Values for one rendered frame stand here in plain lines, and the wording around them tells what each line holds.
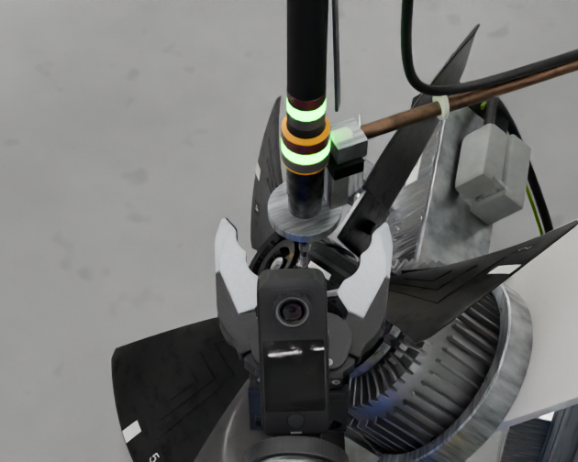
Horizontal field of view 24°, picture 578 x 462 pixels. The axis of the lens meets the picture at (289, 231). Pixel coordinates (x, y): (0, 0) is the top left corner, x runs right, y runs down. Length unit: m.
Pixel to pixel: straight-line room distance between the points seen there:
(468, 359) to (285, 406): 0.67
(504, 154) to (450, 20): 1.83
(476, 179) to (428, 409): 0.32
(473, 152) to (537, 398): 0.37
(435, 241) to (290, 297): 0.81
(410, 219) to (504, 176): 0.13
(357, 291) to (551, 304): 0.65
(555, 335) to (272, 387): 0.71
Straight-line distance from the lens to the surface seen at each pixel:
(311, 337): 0.87
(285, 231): 1.24
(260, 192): 1.81
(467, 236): 1.71
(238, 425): 1.45
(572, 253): 1.61
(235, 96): 3.34
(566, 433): 1.72
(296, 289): 0.86
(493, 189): 1.71
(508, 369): 1.53
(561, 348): 1.53
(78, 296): 3.00
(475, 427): 1.53
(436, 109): 1.23
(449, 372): 1.53
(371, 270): 0.97
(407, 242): 1.65
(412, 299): 1.29
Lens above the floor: 2.46
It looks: 53 degrees down
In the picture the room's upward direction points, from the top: straight up
